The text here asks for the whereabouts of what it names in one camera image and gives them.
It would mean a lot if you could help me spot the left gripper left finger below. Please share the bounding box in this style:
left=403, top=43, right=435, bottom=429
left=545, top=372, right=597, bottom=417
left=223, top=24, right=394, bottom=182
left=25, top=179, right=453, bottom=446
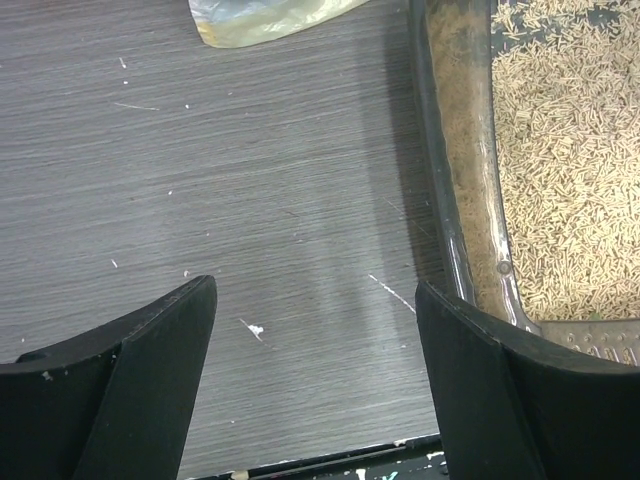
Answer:
left=1, top=275, right=217, bottom=479

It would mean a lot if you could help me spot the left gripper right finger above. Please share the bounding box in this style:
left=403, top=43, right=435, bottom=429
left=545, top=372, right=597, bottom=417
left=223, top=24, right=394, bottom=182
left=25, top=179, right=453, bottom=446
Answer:
left=415, top=282, right=639, bottom=479

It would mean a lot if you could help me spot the dark translucent litter box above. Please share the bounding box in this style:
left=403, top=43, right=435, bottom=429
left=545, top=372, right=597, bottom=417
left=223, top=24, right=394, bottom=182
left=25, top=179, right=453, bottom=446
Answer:
left=409, top=1, right=639, bottom=366

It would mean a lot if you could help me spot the beige cat litter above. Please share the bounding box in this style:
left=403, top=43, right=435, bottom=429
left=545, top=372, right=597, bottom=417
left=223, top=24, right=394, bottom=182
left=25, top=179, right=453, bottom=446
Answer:
left=491, top=1, right=639, bottom=320

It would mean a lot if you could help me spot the bin with translucent bag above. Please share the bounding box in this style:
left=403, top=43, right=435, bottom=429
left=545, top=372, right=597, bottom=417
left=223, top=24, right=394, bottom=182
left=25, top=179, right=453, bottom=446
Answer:
left=189, top=0, right=366, bottom=49

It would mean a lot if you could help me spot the black taped base rail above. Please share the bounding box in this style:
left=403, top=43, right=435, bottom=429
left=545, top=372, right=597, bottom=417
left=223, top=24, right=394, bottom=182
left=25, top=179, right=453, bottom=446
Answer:
left=212, top=435, right=449, bottom=480

